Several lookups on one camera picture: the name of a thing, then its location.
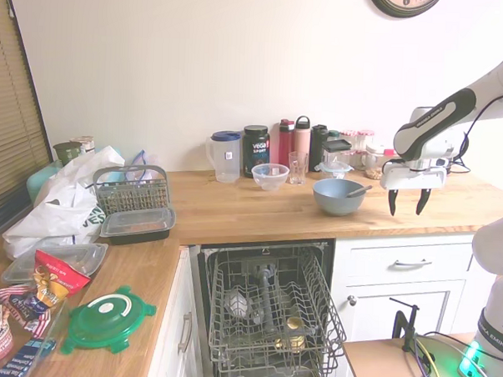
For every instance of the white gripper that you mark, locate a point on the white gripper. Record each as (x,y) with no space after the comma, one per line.
(415,177)

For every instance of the blue-grey bowl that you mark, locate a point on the blue-grey bowl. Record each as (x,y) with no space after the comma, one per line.
(336,202)

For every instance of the robot base box green light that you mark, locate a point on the robot base box green light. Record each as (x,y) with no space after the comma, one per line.
(475,363)

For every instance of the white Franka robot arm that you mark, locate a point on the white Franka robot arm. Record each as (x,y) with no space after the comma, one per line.
(429,125)

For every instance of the grey dishwasher spray tube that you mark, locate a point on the grey dishwasher spray tube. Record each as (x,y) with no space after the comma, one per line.
(267,297)

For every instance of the open dishwasher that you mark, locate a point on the open dishwasher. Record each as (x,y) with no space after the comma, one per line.
(201,278)

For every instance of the peanut jar white lid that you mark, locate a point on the peanut jar white lid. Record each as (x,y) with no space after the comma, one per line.
(374,160)

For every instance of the jar red checkered lid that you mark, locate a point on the jar red checkered lid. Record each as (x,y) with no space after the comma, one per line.
(358,158)
(366,137)
(349,136)

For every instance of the glass container clip lid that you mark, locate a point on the glass container clip lid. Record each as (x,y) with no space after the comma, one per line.
(335,169)

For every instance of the jar with green lid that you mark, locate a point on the jar with green lid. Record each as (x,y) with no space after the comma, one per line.
(334,135)

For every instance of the black water bottle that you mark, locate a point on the black water bottle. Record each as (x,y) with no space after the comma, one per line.
(318,147)

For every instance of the silver cabinet knob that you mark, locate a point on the silver cabinet knob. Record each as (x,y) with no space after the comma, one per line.
(352,300)

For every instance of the clear drinking glass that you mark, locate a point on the clear drinking glass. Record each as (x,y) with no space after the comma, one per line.
(297,169)

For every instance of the pink bottle black cap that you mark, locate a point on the pink bottle black cap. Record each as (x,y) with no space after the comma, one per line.
(302,138)

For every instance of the black table clamp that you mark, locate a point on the black table clamp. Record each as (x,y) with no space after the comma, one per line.
(406,324)

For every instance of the dark red water bottle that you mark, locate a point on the dark red water bottle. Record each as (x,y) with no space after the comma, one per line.
(284,144)

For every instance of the clear glass bowl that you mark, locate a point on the clear glass bowl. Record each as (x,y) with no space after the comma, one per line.
(269,177)

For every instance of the black Vega protein tub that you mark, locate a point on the black Vega protein tub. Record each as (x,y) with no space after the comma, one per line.
(256,151)

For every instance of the gold jar lid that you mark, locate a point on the gold jar lid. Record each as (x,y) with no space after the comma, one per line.
(294,322)

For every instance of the wooden robot mounting table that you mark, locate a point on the wooden robot mounting table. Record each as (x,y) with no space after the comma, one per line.
(377,365)

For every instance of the gold lidded jar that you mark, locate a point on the gold lidded jar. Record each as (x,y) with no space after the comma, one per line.
(290,344)

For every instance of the clear pitcher blue lid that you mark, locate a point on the clear pitcher blue lid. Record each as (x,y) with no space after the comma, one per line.
(227,160)

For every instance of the clear glass in rack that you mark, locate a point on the clear glass in rack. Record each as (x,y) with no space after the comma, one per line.
(238,302)

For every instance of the clear zip bag blue seal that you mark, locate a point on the clear zip bag blue seal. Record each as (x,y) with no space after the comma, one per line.
(141,167)

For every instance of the black takeout container clear lid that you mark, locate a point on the black takeout container clear lid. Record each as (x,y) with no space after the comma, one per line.
(137,227)

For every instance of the grey cutlery basket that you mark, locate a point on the grey cutlery basket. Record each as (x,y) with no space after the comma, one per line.
(130,191)

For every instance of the green round container lid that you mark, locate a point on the green round container lid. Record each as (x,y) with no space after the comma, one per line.
(104,320)

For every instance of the white yogurt cup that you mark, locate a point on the white yogurt cup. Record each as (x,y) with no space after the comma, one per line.
(85,143)

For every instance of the dark green cup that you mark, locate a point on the dark green cup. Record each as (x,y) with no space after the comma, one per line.
(66,152)

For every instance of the clear plastic takeout container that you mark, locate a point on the clear plastic takeout container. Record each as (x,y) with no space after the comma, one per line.
(65,255)

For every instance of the white plastic shopping bag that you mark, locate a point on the white plastic shopping bag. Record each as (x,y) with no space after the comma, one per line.
(58,213)

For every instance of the red snack bag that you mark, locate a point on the red snack bag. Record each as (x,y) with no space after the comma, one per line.
(55,278)

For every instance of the teal plastic container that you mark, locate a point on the teal plastic container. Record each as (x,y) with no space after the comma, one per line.
(39,181)

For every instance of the clear glass baking dish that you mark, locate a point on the clear glass baking dish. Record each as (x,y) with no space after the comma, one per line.
(46,334)

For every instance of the stars and stripes snack packet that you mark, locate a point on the stars and stripes snack packet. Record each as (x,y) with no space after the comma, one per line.
(19,303)

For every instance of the beige window blind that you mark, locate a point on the beige window blind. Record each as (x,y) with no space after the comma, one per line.
(8,123)

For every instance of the blue snack packet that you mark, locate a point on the blue snack packet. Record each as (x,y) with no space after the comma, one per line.
(22,360)

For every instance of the black rimmed wall clock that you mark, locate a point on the black rimmed wall clock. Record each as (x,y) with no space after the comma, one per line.
(403,5)

